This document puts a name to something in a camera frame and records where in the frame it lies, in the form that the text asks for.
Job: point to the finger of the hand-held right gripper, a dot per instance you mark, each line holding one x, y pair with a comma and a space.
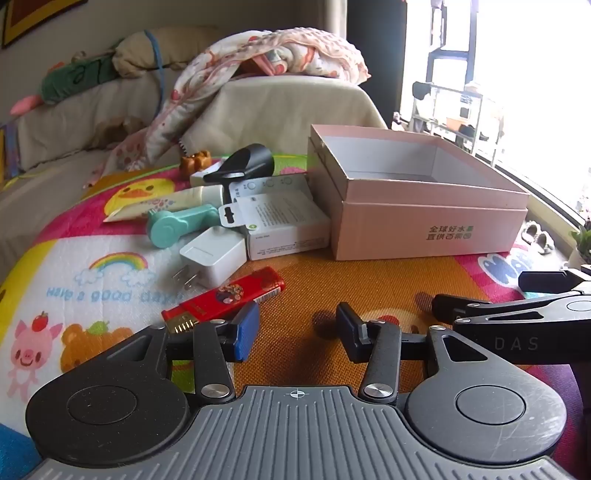
545, 281
457, 307

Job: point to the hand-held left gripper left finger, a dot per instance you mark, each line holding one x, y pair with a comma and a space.
244, 332

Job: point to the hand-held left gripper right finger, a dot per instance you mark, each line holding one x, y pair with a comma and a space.
347, 330

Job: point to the red candy packet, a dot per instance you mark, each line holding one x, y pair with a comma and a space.
231, 291

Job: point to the white charger plug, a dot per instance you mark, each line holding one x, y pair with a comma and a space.
213, 254

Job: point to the pink cardboard box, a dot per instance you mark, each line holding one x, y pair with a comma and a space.
392, 224

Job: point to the white box with hang tab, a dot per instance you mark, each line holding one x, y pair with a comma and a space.
286, 221

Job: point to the teal handheld device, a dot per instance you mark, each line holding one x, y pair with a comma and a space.
166, 228

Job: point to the cream tube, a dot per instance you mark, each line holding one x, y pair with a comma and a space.
184, 198

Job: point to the brown bear toy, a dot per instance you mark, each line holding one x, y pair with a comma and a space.
196, 164

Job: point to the small beige slipper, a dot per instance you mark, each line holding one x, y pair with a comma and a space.
530, 230
545, 242

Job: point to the potted orchid plant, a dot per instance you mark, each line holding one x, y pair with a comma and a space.
581, 244

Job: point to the colourful printed mat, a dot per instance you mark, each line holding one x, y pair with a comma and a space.
92, 277

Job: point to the metal shelf rack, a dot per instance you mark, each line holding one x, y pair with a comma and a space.
461, 115

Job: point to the black cloth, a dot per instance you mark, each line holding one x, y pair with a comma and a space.
422, 90

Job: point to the beige sofa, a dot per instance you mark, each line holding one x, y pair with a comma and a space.
69, 110

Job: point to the pink patterned blanket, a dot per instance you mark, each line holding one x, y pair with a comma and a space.
295, 50

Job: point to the beige pillow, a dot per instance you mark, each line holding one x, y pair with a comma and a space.
175, 46

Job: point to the green plush toy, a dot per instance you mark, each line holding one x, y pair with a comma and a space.
74, 78

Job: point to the framed wall picture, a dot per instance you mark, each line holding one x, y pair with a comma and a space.
27, 18

